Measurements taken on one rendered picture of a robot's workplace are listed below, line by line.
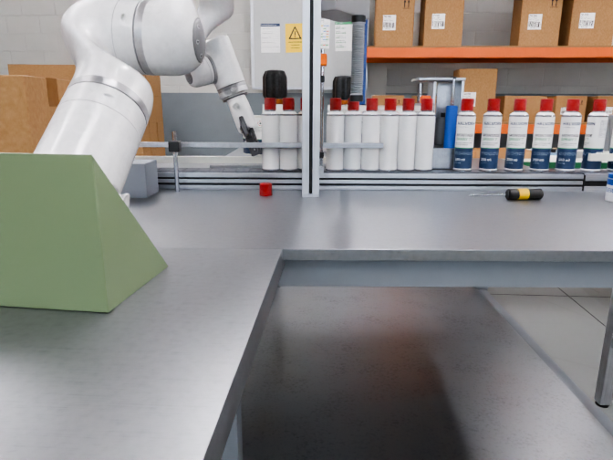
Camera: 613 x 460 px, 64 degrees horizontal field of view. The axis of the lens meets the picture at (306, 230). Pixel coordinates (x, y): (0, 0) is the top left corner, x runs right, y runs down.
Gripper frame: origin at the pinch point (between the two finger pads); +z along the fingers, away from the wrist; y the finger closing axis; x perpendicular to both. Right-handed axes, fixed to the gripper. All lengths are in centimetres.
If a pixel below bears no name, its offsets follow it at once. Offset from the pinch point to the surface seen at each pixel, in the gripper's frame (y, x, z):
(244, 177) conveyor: -4.9, 5.0, 6.5
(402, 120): -1.9, -42.5, 6.9
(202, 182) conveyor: -5.4, 16.7, 3.7
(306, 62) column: -16.7, -21.9, -15.9
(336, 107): -2.0, -25.9, -3.0
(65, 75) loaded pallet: 296, 170, -101
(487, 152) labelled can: -2, -63, 24
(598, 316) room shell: 95, -126, 146
